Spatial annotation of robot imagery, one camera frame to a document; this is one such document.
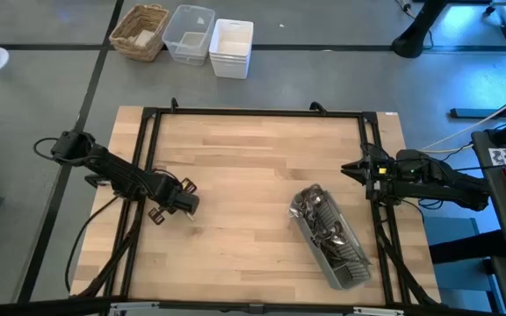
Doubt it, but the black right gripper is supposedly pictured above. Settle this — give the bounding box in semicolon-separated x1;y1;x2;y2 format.
339;152;398;202

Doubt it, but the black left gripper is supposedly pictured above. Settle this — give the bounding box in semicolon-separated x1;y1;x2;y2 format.
147;172;201;226

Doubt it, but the grey mesh cutlery caddy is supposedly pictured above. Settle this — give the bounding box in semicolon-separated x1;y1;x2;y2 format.
288;183;373;291

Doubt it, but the black stand foot bar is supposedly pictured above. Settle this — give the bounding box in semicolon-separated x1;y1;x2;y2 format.
449;85;506;120

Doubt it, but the white plastic bin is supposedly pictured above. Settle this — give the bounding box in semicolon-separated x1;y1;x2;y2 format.
207;18;255;81

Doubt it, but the black stand leg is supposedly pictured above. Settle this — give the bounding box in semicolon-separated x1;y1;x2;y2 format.
391;0;450;60

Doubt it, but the clear plastic bin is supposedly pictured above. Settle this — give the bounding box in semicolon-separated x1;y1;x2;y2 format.
161;4;217;68

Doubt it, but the woven wicker basket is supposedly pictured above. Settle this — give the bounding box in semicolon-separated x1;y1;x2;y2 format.
108;3;170;63

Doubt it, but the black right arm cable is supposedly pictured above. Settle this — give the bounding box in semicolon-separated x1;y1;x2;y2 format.
360;140;397;162

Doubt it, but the dark blue cable loop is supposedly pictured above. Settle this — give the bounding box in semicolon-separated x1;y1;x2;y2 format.
417;197;445;210

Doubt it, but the white cable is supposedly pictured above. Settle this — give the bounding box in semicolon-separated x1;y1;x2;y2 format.
419;103;506;153

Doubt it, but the silver aluminium bracket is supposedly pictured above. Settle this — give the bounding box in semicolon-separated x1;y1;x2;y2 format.
352;305;406;316
108;300;161;316

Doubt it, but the black power cable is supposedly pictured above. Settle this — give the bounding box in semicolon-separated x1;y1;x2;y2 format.
63;192;125;294

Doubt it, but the black looped cable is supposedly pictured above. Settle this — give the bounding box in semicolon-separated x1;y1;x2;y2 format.
33;136;61;162

